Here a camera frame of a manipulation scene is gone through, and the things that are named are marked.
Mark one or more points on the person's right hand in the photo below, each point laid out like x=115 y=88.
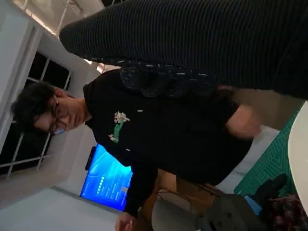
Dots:
x=125 y=222

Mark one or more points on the window with white frame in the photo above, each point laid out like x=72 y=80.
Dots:
x=31 y=108

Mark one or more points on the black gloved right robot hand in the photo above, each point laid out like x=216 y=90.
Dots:
x=192 y=36

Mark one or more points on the person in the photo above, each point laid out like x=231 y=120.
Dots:
x=156 y=134

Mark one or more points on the green cutting mat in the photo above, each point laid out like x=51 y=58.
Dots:
x=269 y=163

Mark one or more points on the red toy grape bunch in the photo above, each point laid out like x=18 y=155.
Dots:
x=286 y=214

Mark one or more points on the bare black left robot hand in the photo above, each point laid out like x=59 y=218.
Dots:
x=269 y=190

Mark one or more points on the person's left hand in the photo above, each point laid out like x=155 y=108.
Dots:
x=243 y=122

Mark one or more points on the monitor with blue screen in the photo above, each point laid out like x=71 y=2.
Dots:
x=106 y=180

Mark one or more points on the white plate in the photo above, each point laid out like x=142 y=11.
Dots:
x=300 y=149

